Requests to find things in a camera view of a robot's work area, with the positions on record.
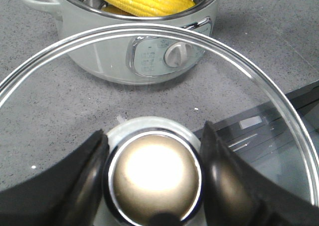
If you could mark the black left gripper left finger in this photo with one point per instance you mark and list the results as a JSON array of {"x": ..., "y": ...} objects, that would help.
[{"x": 67, "y": 194}]

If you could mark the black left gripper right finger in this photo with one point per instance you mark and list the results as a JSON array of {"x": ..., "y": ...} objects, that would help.
[{"x": 235, "y": 194}]

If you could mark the glass pot lid with knob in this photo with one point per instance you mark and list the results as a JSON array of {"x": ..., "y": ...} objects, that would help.
[{"x": 153, "y": 175}]

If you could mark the pale green electric cooking pot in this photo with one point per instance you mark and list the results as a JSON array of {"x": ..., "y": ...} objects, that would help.
[{"x": 138, "y": 60}]

